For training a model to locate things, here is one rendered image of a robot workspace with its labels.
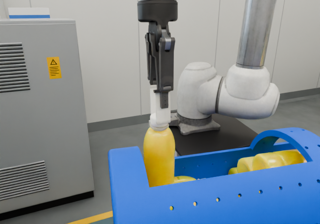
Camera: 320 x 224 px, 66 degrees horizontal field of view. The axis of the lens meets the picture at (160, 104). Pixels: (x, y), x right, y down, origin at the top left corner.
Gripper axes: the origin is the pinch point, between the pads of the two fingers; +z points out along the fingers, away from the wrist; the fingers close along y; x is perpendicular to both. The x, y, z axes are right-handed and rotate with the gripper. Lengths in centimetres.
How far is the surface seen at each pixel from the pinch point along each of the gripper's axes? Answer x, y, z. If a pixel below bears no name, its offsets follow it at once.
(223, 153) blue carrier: 20.3, -7.7, 19.7
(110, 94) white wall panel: 5, -264, 73
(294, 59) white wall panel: 316, -300, 52
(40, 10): -43, -144, -24
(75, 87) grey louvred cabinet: -27, -131, 27
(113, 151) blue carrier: -10.5, 1.7, 8.6
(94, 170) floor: -23, -179, 125
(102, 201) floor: -18, -132, 127
